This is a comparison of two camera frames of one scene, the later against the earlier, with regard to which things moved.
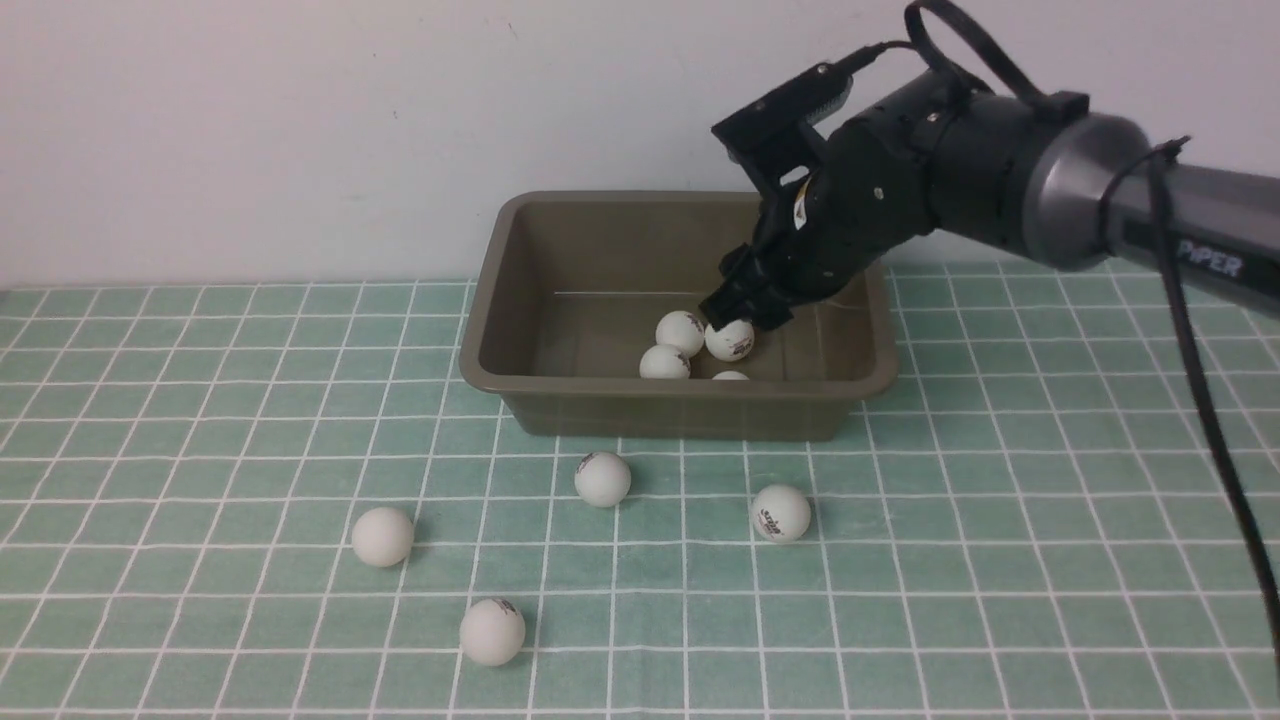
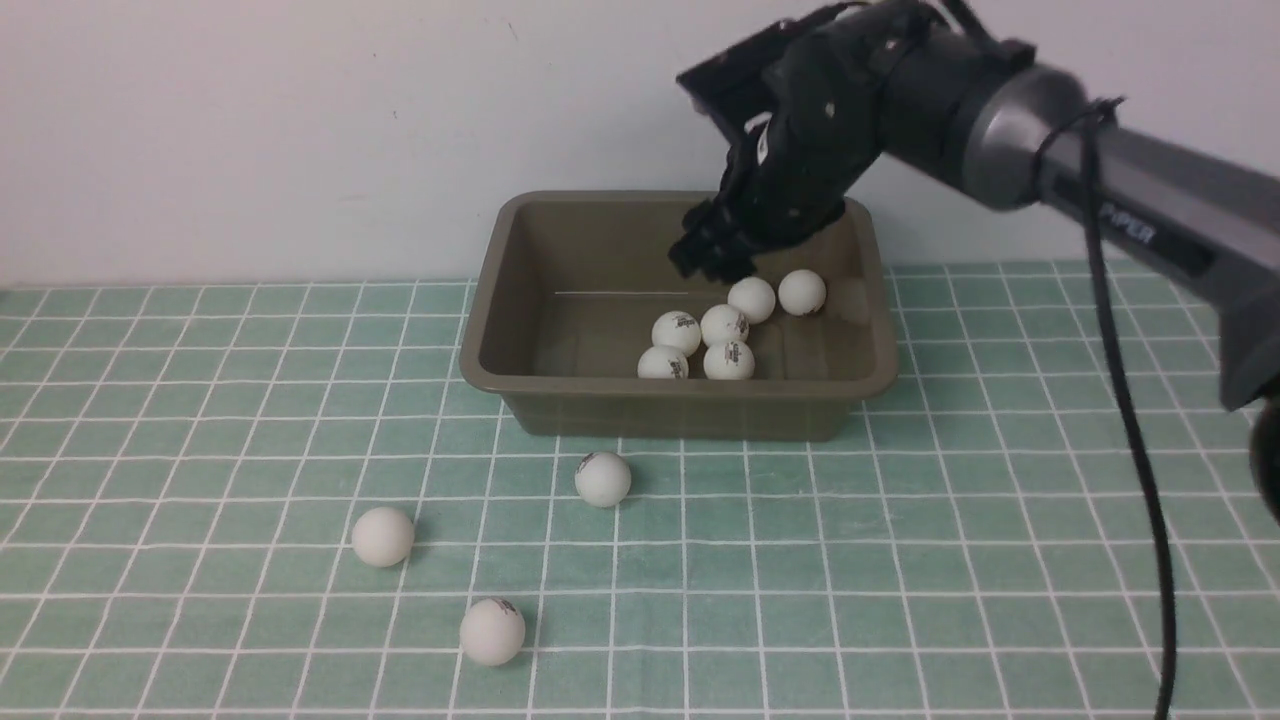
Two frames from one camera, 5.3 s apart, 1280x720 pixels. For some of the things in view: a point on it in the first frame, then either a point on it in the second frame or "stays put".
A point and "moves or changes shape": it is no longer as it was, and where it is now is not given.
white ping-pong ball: [382, 536] stays put
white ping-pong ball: [681, 329] stays put
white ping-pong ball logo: [781, 513] moves or changes shape
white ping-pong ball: [664, 361] stays put
